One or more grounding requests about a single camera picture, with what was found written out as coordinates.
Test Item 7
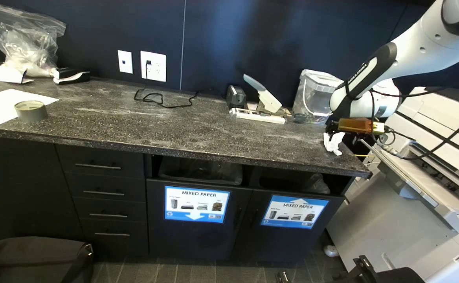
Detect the large white wall outlet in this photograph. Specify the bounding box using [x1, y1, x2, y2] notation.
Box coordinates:
[138, 48, 168, 83]

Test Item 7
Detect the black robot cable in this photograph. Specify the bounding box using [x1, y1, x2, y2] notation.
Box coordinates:
[367, 86, 459, 161]

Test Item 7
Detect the black cabinet with stone counter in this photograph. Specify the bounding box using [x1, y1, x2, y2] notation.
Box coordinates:
[0, 75, 371, 264]

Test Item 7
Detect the white tissue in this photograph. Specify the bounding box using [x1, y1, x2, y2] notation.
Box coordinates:
[320, 130, 347, 157]

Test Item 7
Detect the tape roll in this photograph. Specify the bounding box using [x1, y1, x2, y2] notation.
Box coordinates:
[12, 97, 50, 117]

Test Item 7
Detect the small grey box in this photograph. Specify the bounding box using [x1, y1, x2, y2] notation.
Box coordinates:
[290, 109, 308, 125]

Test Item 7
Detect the clear plastic bag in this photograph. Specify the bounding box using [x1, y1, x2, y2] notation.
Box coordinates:
[0, 0, 67, 80]

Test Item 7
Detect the small white wall plate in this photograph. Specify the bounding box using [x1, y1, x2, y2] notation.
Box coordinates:
[116, 48, 135, 75]

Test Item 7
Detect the blue sign arrow pointing up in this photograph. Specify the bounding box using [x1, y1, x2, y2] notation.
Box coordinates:
[259, 193, 331, 231]

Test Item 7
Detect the blue sign arrow pointing down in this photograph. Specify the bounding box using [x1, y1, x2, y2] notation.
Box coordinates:
[163, 183, 232, 226]

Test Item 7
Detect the black looped cable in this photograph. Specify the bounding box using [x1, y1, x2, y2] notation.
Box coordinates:
[132, 86, 201, 109]

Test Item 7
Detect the black drawer silver handle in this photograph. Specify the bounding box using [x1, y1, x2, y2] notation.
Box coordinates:
[78, 223, 151, 256]
[70, 199, 149, 226]
[55, 144, 146, 179]
[63, 174, 147, 204]

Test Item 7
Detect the clear plastic bucket with lid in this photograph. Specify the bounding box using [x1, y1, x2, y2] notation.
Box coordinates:
[290, 67, 345, 122]

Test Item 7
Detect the black and white desk item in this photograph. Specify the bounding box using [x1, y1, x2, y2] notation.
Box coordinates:
[52, 65, 92, 86]

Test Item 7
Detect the black floor stand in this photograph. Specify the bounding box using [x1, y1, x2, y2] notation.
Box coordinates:
[338, 253, 426, 283]

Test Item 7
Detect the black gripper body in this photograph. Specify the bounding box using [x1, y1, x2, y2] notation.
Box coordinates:
[323, 117, 341, 136]

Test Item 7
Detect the metallic wrist camera bar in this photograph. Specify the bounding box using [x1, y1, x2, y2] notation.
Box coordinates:
[336, 116, 388, 136]

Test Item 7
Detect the black shoulder bag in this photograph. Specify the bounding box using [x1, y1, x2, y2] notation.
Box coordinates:
[0, 234, 96, 283]

